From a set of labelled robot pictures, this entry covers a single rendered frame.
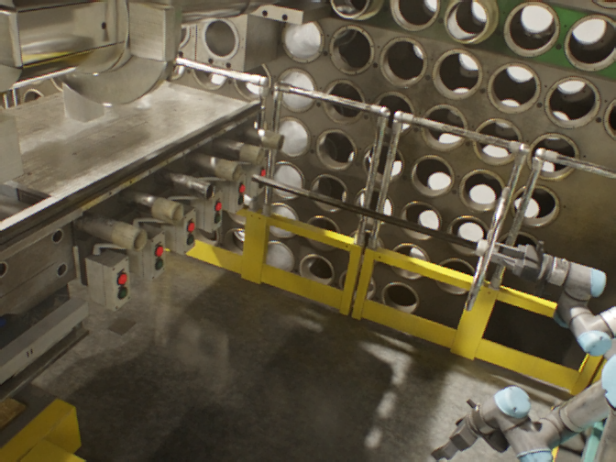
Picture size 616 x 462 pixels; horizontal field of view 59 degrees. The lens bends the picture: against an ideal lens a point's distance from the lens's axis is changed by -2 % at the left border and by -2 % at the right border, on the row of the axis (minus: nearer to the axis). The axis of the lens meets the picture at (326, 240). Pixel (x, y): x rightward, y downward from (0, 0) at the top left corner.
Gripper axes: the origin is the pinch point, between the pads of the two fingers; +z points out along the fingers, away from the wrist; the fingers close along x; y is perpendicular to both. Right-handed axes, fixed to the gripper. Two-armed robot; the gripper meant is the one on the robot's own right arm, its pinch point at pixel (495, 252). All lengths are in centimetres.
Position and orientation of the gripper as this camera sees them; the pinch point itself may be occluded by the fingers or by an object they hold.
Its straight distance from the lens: 173.3
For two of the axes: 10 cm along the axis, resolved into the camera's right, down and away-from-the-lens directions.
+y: 1.4, -8.5, -5.2
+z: -9.2, -3.0, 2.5
